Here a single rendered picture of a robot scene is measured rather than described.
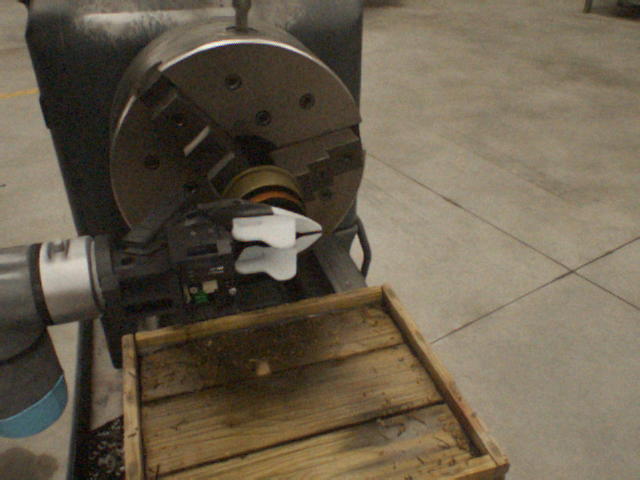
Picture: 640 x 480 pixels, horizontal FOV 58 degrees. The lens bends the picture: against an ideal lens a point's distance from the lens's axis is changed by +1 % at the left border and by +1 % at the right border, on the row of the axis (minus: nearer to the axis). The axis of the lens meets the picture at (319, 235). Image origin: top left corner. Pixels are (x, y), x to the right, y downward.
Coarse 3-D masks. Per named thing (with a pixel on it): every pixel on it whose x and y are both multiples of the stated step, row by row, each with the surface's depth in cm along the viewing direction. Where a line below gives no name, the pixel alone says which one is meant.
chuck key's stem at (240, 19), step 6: (234, 0) 64; (240, 0) 63; (246, 0) 64; (234, 6) 64; (240, 6) 64; (246, 6) 64; (240, 12) 64; (246, 12) 65; (240, 18) 65; (246, 18) 65; (240, 24) 65; (246, 24) 65; (240, 30) 65; (246, 30) 66
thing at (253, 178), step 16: (240, 176) 61; (256, 176) 61; (272, 176) 61; (288, 176) 63; (224, 192) 61; (240, 192) 60; (256, 192) 59; (272, 192) 58; (288, 192) 60; (288, 208) 58; (304, 208) 62
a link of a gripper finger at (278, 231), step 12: (264, 216) 56; (276, 216) 56; (288, 216) 56; (300, 216) 57; (240, 228) 55; (252, 228) 55; (264, 228) 55; (276, 228) 55; (288, 228) 55; (300, 228) 58; (312, 228) 58; (240, 240) 54; (264, 240) 54; (276, 240) 54; (288, 240) 54
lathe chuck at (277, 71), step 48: (192, 48) 62; (240, 48) 63; (288, 48) 64; (192, 96) 64; (240, 96) 65; (288, 96) 67; (336, 96) 69; (144, 144) 65; (288, 144) 70; (144, 192) 68; (192, 192) 70; (336, 192) 76
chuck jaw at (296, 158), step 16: (352, 128) 72; (304, 144) 70; (320, 144) 69; (336, 144) 68; (352, 144) 68; (272, 160) 69; (288, 160) 67; (304, 160) 66; (320, 160) 66; (336, 160) 69; (352, 160) 70; (304, 176) 64; (320, 176) 67; (304, 192) 65
